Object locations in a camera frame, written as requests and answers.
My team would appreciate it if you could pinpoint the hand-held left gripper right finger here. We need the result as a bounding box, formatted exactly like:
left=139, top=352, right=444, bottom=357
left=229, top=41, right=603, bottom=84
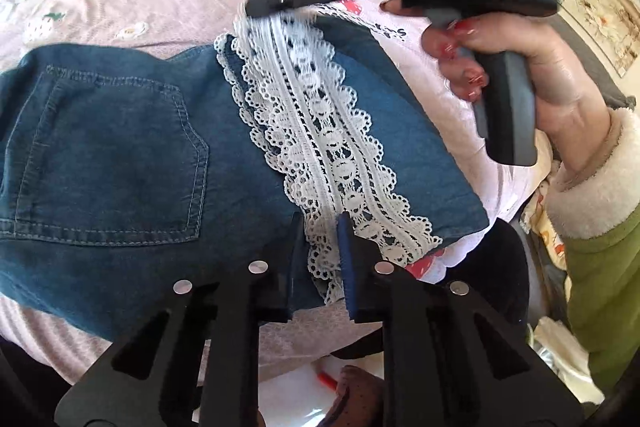
left=336, top=212, right=587, bottom=427

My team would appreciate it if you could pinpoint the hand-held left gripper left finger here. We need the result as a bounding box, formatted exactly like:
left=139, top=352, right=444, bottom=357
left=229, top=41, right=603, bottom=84
left=55, top=217, right=307, bottom=427

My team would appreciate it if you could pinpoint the blue denim pants lace trim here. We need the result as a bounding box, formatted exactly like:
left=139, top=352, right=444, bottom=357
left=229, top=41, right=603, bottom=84
left=0, top=14, right=491, bottom=343

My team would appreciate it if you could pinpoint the person's right forearm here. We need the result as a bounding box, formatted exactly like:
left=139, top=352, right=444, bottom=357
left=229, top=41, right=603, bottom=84
left=545, top=107, right=640, bottom=390

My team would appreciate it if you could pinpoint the person's right hand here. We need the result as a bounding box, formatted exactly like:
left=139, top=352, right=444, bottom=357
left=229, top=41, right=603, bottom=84
left=382, top=0, right=613, bottom=168

